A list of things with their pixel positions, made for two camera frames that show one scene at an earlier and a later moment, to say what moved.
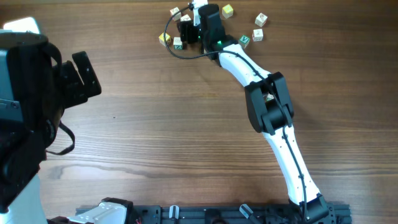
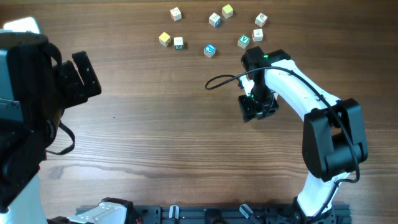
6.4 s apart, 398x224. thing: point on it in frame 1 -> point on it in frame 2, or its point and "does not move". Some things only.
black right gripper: x=186 y=32 -> x=249 y=111
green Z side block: x=177 y=42 does not move
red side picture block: x=257 y=35 does not move
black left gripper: x=78 y=93 does not move
